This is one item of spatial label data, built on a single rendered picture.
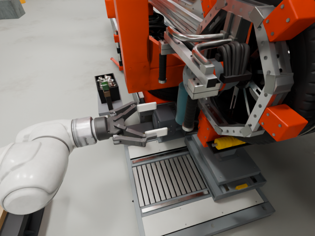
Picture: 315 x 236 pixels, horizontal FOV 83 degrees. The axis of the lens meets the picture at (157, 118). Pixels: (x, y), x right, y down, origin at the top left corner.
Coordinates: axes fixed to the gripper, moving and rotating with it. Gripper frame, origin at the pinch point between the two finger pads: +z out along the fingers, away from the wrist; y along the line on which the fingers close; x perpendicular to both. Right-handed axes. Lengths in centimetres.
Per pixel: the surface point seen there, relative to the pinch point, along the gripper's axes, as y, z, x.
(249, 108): -4.6, 43.1, -9.4
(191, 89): 0.8, 10.6, 10.3
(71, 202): -20, -55, -83
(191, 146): -32, 36, -68
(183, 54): -14.9, 13.6, 14.2
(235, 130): 2.6, 32.6, -12.9
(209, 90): 2.3, 15.9, 10.0
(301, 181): 10, 108, -83
